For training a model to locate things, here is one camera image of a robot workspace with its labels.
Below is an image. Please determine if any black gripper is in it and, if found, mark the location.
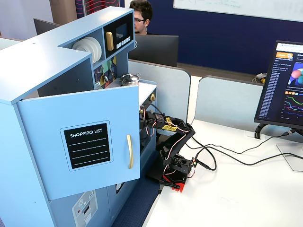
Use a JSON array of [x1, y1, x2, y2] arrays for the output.
[[139, 110, 155, 138]]

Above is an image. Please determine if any blue shopping list cabinet door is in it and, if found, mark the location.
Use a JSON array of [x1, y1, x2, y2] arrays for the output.
[[16, 85, 142, 201]]

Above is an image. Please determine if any grey desk divider panel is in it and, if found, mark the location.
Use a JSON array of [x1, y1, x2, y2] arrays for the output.
[[195, 75, 266, 130], [127, 59, 192, 125]]

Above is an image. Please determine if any silver toy pot with lid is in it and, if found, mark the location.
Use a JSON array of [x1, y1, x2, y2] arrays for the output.
[[120, 73, 141, 87]]

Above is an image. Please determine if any red table clamp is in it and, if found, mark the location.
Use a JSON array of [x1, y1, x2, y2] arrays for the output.
[[159, 174, 188, 193]]

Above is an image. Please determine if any black monitor back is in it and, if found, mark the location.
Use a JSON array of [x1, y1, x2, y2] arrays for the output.
[[128, 34, 179, 68]]

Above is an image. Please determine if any white toy plate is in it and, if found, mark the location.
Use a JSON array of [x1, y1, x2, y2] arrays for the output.
[[82, 37, 100, 64], [72, 38, 95, 64], [91, 36, 103, 62]]

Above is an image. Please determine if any dark haired person with glasses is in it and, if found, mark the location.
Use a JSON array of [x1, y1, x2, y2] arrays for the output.
[[129, 0, 155, 35]]

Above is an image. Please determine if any light blue toy kitchen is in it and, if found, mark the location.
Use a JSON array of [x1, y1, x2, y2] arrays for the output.
[[0, 6, 158, 227]]

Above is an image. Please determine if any yellow white small object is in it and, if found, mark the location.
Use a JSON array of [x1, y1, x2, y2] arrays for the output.
[[255, 72, 268, 84]]

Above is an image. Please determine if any red striped poster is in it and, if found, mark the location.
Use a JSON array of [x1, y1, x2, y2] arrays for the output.
[[75, 0, 119, 19]]

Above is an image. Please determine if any dark grey monitor back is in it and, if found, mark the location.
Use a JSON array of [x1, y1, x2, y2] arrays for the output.
[[33, 18, 62, 36]]

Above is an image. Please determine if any monitor showing data dashboard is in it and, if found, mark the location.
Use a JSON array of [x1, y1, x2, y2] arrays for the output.
[[254, 40, 303, 131]]

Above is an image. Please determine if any white whiteboard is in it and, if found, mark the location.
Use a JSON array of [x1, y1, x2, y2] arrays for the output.
[[173, 0, 303, 23]]

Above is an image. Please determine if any silver monitor stand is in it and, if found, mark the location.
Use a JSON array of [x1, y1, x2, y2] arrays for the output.
[[276, 136, 303, 172]]

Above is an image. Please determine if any yellow door handle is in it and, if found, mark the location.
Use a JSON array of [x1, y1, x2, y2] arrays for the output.
[[126, 134, 134, 170]]

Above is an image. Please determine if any yellow microwave handle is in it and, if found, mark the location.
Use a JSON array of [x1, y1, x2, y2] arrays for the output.
[[106, 32, 115, 51]]

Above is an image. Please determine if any black usb cable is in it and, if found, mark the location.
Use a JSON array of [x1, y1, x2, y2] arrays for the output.
[[190, 129, 303, 157]]

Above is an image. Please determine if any black power cable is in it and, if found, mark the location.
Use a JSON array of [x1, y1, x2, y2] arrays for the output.
[[195, 145, 303, 171]]

